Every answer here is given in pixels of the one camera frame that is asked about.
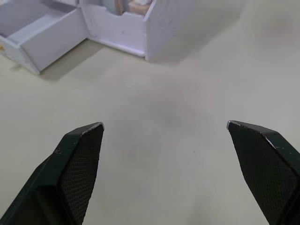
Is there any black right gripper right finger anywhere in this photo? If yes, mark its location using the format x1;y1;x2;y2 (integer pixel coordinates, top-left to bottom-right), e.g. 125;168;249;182
226;120;300;225

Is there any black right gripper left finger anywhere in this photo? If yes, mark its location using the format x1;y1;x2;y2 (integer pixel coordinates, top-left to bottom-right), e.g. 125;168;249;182
0;121;105;225

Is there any white organizer drawer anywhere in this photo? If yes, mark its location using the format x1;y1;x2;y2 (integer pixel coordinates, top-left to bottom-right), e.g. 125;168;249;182
0;0;89;75

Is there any white cosmetics organizer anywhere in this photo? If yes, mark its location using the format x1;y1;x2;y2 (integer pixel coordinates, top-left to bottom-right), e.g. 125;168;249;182
50;0;242;63

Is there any beige bottle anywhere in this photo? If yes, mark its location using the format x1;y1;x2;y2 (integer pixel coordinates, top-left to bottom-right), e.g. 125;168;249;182
127;0;153;16

